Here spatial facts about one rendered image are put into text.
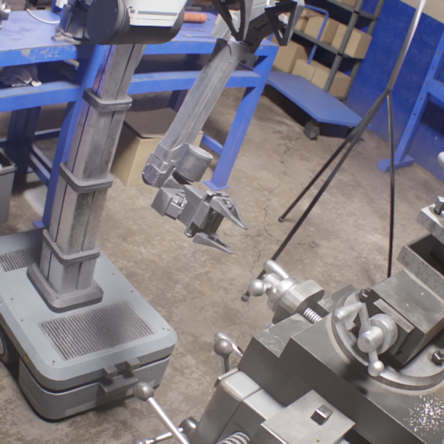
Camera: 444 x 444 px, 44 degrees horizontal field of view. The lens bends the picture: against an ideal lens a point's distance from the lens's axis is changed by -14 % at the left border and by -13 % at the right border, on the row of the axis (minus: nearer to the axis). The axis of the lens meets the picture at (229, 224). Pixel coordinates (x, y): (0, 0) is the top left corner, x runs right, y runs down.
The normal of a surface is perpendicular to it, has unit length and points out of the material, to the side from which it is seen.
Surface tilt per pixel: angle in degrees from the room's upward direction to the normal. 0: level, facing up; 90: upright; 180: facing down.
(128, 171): 90
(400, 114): 90
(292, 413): 0
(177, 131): 71
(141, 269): 0
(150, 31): 106
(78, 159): 90
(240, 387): 0
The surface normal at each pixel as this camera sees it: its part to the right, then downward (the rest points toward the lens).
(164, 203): -0.55, -0.02
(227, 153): -0.65, 0.19
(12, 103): 0.69, 0.55
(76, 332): 0.32, -0.81
